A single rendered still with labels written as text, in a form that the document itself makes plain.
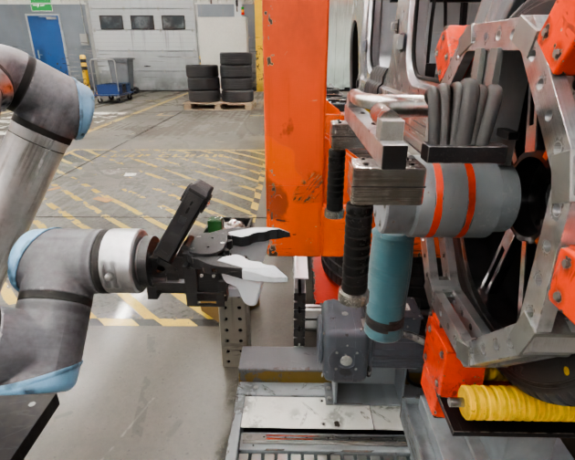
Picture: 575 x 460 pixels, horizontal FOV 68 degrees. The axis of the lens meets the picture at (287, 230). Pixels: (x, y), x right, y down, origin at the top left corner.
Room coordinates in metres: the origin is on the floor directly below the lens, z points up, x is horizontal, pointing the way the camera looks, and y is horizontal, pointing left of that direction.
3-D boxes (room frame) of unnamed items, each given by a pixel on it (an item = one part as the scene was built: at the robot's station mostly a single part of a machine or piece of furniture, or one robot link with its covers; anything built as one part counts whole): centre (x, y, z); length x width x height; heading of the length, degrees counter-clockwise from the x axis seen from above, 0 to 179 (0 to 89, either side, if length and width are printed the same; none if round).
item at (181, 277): (0.53, 0.14, 0.80); 0.12 x 0.08 x 0.09; 89
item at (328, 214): (0.87, -0.10, 0.83); 0.04 x 0.04 x 0.16
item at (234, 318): (1.31, 0.19, 0.21); 0.10 x 0.10 x 0.42; 89
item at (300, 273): (2.46, -0.08, 0.28); 2.47 x 0.09 x 0.22; 179
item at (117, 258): (0.53, 0.22, 0.81); 0.10 x 0.05 x 0.09; 179
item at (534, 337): (0.69, -0.33, 0.85); 0.54 x 0.07 x 0.54; 179
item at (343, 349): (1.00, -0.30, 0.26); 0.42 x 0.18 x 0.35; 89
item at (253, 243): (0.59, 0.04, 0.80); 0.09 x 0.03 x 0.06; 122
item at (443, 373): (0.69, -0.37, 0.48); 0.16 x 0.12 x 0.17; 89
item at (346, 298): (0.53, -0.09, 0.83); 0.04 x 0.04 x 0.16
